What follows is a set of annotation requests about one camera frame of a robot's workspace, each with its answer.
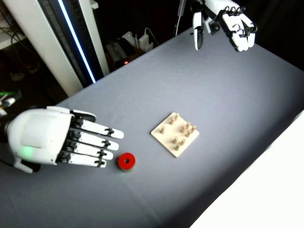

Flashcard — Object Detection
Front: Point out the black box with red light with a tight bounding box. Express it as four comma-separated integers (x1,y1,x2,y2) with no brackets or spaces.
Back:
105,41,130,70

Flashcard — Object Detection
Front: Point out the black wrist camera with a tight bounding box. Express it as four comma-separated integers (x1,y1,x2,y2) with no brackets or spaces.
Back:
208,20,222,36

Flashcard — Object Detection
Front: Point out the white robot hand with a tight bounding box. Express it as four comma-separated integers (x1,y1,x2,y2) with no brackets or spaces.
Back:
192,0,258,53
6,106,125,174

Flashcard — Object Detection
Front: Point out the white board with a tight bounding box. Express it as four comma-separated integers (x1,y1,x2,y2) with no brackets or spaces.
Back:
189,110,304,228

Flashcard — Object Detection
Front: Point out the wooden peg board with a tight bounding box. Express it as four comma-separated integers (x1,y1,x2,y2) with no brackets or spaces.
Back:
150,112,200,158

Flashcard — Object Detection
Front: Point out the grey table cloth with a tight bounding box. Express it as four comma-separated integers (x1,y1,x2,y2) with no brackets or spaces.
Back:
0,26,304,228

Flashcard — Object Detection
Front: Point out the rainbow striped stacking cup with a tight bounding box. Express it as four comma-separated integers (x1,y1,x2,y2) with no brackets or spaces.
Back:
117,152,137,172

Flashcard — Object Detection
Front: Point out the white cable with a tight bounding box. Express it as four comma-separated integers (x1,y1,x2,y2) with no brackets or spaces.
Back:
175,0,186,37

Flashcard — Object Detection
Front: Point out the white power adapter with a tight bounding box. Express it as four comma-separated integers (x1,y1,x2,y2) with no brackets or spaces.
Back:
138,35,154,52

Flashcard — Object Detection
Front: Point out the green and black cable bundle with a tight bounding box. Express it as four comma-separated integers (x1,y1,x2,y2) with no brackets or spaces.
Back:
0,89,22,116

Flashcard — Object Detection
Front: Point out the white column with blue light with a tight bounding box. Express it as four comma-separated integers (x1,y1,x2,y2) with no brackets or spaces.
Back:
2,0,110,97

